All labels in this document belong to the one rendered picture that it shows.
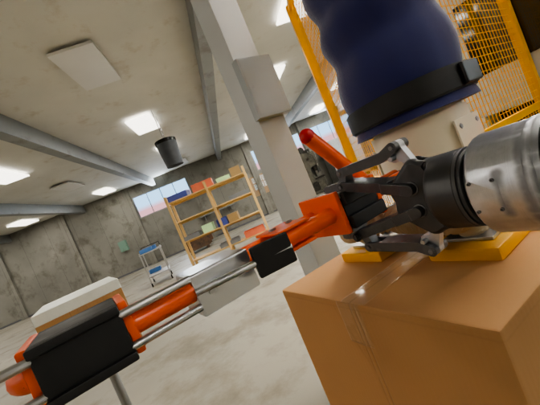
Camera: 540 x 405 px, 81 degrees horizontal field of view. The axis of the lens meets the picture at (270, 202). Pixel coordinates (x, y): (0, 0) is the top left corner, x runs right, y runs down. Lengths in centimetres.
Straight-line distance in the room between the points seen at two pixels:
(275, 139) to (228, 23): 61
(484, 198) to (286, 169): 133
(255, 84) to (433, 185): 134
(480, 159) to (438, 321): 18
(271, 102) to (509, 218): 139
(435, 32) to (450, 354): 45
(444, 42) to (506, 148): 34
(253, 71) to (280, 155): 42
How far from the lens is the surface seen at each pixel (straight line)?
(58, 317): 195
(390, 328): 45
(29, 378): 33
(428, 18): 62
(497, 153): 30
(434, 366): 44
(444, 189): 32
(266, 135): 158
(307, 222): 40
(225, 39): 173
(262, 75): 165
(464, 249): 51
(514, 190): 29
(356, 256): 63
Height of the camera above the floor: 114
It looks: 2 degrees down
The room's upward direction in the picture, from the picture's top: 23 degrees counter-clockwise
